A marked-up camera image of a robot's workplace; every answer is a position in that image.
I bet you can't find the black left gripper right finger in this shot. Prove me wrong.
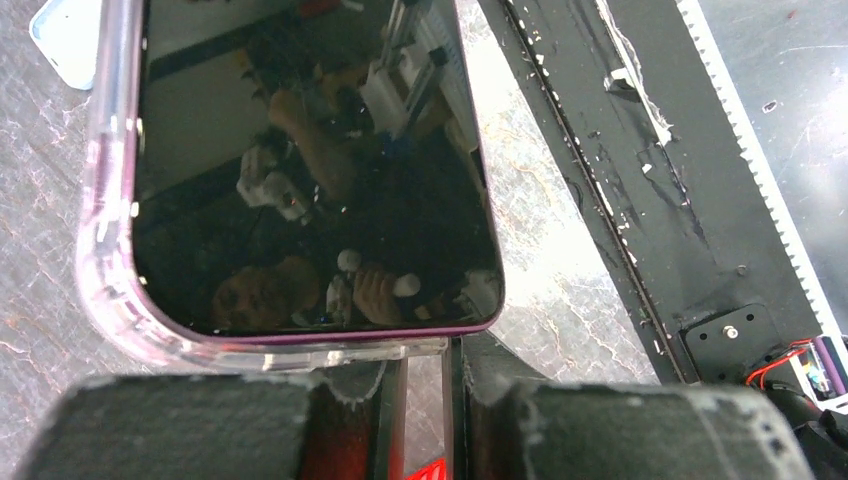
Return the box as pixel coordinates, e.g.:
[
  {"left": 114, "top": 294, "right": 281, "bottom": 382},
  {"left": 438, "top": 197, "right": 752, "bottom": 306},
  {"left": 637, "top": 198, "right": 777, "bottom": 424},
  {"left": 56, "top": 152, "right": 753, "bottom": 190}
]
[{"left": 443, "top": 333, "right": 813, "bottom": 479}]

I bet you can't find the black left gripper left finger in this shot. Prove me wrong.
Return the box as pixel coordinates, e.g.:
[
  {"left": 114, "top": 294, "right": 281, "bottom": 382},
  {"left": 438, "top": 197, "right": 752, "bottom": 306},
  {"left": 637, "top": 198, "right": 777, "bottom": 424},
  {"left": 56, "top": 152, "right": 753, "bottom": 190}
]
[{"left": 15, "top": 360, "right": 407, "bottom": 479}]

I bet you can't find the phone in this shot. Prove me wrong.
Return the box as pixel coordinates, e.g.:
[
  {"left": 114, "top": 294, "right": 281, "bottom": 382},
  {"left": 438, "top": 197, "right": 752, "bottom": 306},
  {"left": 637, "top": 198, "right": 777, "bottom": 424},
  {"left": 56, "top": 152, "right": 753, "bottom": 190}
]
[{"left": 76, "top": 1, "right": 505, "bottom": 371}]

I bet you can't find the light blue phone case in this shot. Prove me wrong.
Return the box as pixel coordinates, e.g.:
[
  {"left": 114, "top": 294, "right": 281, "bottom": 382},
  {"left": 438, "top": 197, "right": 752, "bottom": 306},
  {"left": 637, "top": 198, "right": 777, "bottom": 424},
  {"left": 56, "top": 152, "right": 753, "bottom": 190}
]
[{"left": 28, "top": 0, "right": 103, "bottom": 91}]

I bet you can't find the red plastic shopping basket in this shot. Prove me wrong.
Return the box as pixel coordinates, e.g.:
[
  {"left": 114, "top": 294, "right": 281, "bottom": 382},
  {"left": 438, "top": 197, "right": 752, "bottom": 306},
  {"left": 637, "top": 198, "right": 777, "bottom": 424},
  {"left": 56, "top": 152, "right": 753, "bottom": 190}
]
[{"left": 406, "top": 457, "right": 447, "bottom": 480}]

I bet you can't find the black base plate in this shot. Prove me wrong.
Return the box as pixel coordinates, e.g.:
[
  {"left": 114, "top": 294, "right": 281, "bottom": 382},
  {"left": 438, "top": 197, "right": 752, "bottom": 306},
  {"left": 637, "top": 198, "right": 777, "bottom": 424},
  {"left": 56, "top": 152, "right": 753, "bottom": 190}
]
[{"left": 482, "top": 1, "right": 822, "bottom": 384}]

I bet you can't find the white cable duct rail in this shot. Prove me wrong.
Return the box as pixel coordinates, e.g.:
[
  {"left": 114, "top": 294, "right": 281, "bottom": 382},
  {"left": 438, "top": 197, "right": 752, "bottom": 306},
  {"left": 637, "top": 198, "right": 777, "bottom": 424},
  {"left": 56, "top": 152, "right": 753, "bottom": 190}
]
[{"left": 677, "top": 1, "right": 847, "bottom": 360}]

